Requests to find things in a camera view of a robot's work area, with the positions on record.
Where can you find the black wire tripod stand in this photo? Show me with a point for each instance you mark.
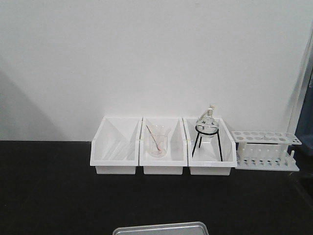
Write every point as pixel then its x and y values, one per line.
pixel 218 144

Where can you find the silver metal tray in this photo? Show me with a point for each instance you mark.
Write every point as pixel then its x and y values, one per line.
pixel 184 228

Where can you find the middle white storage bin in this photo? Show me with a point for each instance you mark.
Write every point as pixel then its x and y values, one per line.
pixel 176 157

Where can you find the right white storage bin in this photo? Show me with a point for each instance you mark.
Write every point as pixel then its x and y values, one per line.
pixel 206 159

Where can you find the left white storage bin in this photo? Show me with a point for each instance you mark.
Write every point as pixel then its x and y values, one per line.
pixel 115 146

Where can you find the white storage bin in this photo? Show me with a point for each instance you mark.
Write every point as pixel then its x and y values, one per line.
pixel 206 159
pixel 115 146
pixel 176 157

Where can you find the clear glass flask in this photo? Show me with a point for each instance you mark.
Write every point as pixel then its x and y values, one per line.
pixel 206 125

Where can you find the glass beaker in bin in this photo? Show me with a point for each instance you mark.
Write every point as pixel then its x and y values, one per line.
pixel 158 140

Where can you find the grey pegboard drying rack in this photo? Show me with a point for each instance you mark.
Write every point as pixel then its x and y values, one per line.
pixel 304 129

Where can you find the white test tube rack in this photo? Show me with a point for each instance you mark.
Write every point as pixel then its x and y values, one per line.
pixel 266 151

